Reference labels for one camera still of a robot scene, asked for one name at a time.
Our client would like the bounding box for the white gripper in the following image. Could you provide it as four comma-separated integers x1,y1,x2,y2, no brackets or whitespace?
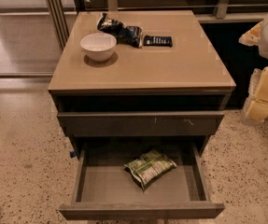
239,21,268,126

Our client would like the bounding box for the green jalapeno chip bag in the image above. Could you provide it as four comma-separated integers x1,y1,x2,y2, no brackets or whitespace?
124,149,176,190

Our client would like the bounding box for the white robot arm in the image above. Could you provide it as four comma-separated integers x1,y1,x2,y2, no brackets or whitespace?
239,14,268,126

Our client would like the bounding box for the grey drawer cabinet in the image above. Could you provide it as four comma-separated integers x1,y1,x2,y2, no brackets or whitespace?
49,11,235,150

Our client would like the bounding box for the dark blue chip bag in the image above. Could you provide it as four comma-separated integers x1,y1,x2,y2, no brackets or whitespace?
97,13,142,48

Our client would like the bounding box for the closed grey top drawer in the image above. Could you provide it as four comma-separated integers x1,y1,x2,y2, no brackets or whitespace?
57,111,224,137

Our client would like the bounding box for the open grey middle drawer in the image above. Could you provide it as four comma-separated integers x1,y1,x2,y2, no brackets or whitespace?
59,141,225,220

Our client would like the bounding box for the white ceramic bowl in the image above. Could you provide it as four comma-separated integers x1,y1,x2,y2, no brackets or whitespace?
80,33,117,63

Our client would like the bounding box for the metal railing frame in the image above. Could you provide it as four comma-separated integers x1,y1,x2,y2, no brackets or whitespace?
41,0,268,49

